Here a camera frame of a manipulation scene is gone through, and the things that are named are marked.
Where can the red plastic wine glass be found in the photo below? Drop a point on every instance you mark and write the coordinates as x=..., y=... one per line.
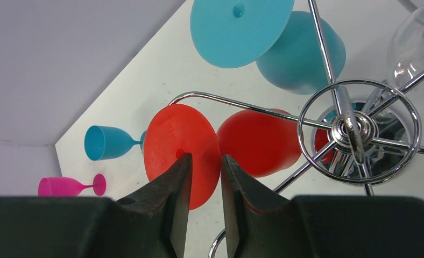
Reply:
x=261, y=144

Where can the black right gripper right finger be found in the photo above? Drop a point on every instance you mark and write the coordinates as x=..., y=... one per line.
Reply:
x=261, y=223

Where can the teal wine glass far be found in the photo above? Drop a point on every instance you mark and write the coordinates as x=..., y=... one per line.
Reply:
x=282, y=42

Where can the clear wine glass far right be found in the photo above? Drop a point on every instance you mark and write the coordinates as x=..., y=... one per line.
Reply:
x=405, y=53

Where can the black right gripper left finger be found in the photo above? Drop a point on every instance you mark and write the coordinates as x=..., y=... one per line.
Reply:
x=150, y=222

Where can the blue plastic wine glass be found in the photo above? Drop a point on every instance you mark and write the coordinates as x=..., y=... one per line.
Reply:
x=106, y=142

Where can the pink plastic wine glass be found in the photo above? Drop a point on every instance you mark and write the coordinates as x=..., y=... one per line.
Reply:
x=66, y=186

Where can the chrome right wine glass rack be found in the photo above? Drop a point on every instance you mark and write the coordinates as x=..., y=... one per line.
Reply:
x=348, y=149

